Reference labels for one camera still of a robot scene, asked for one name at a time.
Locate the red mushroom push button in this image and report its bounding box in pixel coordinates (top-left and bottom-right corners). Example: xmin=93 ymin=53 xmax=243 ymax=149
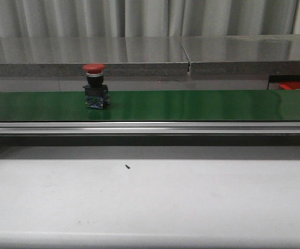
xmin=83 ymin=63 xmax=110 ymax=109

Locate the red plastic tray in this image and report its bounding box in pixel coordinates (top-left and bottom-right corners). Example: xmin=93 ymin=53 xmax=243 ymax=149
xmin=280 ymin=81 xmax=300 ymax=90

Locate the green conveyor belt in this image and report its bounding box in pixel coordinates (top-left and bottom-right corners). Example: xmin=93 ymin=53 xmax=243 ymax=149
xmin=0 ymin=90 xmax=300 ymax=122

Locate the right grey countertop slab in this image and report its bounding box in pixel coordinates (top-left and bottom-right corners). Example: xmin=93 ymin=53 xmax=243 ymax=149
xmin=182 ymin=34 xmax=300 ymax=76

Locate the grey countertop slab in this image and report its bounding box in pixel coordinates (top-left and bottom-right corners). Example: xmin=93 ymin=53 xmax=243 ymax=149
xmin=182 ymin=34 xmax=300 ymax=76
xmin=0 ymin=37 xmax=189 ymax=77

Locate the left grey countertop slab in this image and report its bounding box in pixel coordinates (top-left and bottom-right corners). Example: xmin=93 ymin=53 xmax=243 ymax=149
xmin=0 ymin=37 xmax=189 ymax=77

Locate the grey pleated curtain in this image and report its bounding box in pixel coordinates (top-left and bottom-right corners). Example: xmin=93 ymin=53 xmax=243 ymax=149
xmin=0 ymin=1 xmax=298 ymax=38

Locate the aluminium conveyor side rail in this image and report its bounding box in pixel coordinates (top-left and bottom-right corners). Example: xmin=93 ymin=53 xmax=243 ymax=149
xmin=0 ymin=121 xmax=300 ymax=136

